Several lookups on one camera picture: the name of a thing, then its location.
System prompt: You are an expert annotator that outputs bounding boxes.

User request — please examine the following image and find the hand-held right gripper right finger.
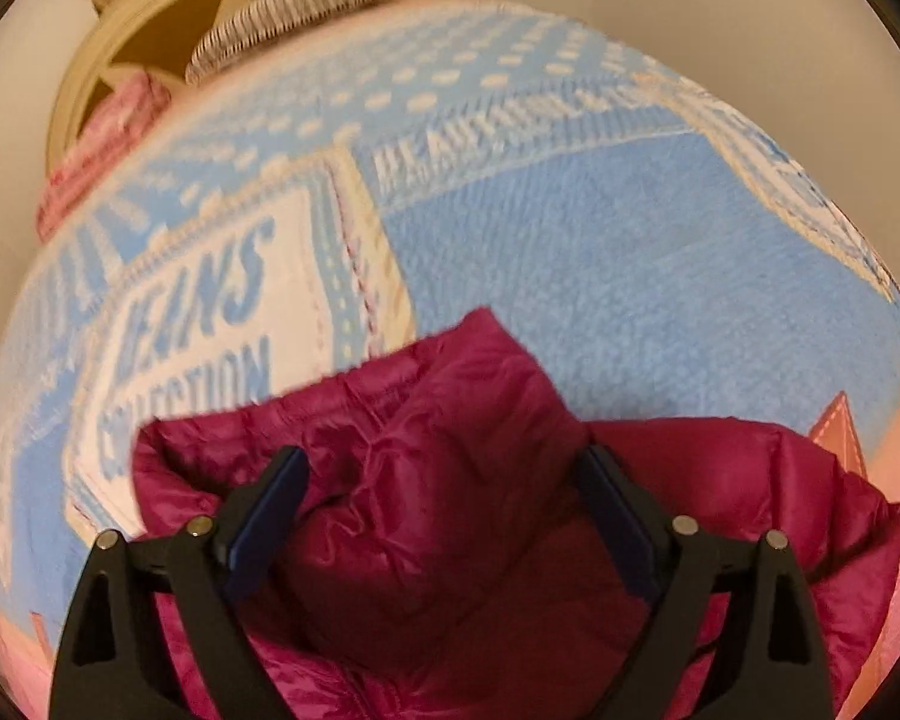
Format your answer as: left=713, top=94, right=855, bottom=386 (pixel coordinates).
left=574, top=444, right=845, bottom=720

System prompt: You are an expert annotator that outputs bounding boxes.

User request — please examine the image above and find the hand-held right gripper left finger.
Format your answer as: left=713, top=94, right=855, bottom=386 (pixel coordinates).
left=49, top=445, right=311, bottom=720

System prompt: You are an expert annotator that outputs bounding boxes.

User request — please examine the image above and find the magenta puffer jacket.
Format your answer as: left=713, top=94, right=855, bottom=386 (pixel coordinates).
left=131, top=306, right=900, bottom=720

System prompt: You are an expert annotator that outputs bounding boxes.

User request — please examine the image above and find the blue and pink printed blanket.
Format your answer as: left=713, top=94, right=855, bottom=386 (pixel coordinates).
left=0, top=0, right=900, bottom=720

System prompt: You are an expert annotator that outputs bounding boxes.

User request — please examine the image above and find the pink floral cloth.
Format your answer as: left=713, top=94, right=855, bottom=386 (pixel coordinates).
left=35, top=77, right=173, bottom=242

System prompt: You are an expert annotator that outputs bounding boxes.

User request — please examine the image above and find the striped pillow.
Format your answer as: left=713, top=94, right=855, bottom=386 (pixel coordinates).
left=185, top=0, right=407, bottom=87

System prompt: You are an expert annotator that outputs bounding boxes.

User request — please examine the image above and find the cream bed headboard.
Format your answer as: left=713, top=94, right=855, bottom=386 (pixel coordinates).
left=45, top=0, right=455, bottom=175

